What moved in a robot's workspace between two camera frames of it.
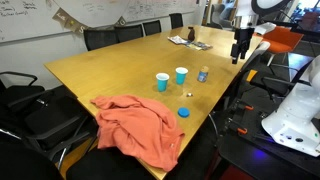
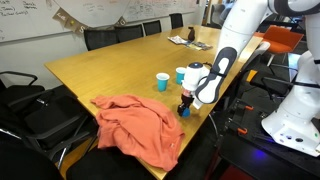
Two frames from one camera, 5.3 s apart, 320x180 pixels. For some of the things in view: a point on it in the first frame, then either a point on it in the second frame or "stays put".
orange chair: (281, 39) stays put
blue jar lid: (183, 112) stays put
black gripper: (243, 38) to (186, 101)
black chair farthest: (176, 20) stays put
